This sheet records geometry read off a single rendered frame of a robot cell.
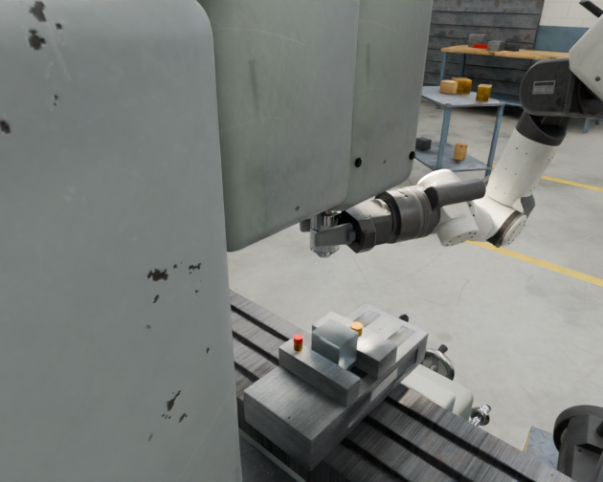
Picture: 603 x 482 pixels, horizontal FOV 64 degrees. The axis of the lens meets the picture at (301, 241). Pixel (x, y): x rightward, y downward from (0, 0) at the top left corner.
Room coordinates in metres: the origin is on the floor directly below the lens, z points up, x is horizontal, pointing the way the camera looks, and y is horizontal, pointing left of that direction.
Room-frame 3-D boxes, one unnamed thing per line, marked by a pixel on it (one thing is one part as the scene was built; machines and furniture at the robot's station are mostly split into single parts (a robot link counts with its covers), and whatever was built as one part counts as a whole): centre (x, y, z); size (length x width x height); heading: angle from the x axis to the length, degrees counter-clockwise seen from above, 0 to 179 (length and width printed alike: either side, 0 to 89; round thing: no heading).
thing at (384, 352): (0.70, -0.10, 1.00); 0.15 x 0.06 x 0.04; 48
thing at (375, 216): (0.71, -0.12, 1.23); 0.13 x 0.12 x 0.10; 24
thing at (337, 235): (0.65, -0.05, 1.23); 0.06 x 0.02 x 0.03; 114
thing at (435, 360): (1.05, -0.37, 0.61); 0.16 x 0.12 x 0.12; 139
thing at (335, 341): (0.66, -0.06, 1.02); 0.06 x 0.05 x 0.06; 48
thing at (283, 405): (0.68, -0.08, 0.96); 0.35 x 0.15 x 0.11; 138
